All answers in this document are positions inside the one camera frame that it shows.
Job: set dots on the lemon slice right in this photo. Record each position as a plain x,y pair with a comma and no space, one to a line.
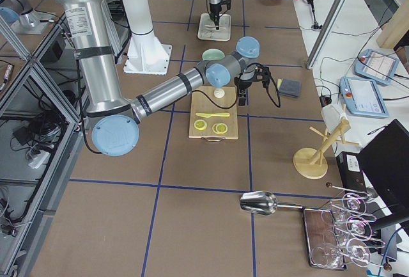
219,128

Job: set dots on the grey yellow sponge cloth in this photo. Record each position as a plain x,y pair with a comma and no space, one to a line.
289,87

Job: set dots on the teach pendant tablet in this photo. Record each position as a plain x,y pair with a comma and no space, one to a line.
377,66
362,97

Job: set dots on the lemon slice left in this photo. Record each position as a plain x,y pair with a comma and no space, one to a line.
200,124

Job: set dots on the white bear tray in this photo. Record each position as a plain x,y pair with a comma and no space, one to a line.
222,35

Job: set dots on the wine glass rack tray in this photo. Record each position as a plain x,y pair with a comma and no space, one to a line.
340,232

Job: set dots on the wooden mug tree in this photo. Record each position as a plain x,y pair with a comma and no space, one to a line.
310,162

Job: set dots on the near teach pendant tablet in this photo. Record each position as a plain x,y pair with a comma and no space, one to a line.
362,97

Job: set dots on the black monitor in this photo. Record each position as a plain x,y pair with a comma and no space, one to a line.
384,161

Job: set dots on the yellow plastic knife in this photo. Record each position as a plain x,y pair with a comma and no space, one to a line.
209,115

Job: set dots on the far teach pendant tablet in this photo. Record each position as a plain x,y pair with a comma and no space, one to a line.
377,66

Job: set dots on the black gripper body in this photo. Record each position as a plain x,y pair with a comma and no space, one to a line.
215,8
244,84

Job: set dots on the aluminium frame post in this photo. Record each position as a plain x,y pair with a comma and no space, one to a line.
325,32

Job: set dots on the metal scoop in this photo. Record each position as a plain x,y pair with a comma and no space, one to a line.
264,203

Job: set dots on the wooden cutting board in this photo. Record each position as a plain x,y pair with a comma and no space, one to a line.
212,117

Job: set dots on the lemon slice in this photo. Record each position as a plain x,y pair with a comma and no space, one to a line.
200,124
219,128

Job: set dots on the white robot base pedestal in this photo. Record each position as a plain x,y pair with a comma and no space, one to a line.
146,54

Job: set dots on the green ceramic bowl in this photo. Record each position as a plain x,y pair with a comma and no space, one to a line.
213,55

